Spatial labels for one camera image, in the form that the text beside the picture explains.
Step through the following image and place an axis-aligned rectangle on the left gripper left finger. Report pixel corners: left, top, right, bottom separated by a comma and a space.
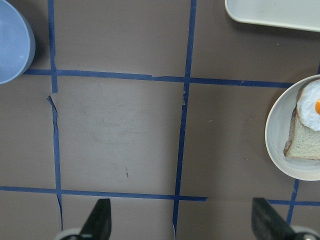
79, 198, 111, 240

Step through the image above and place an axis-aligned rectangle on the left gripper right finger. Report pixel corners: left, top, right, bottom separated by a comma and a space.
251, 197, 296, 240

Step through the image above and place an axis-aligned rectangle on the bottom bread slice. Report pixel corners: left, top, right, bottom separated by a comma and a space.
283, 108, 320, 161

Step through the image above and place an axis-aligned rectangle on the white round plate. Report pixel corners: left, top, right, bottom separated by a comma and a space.
264, 75, 320, 181

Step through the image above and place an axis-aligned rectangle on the fried egg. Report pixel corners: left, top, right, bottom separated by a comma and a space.
296, 79, 320, 131

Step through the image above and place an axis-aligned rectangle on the blue bowl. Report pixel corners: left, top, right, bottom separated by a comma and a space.
0, 0, 36, 84

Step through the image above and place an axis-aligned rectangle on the cream bear tray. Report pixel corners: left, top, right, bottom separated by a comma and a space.
224, 0, 320, 33

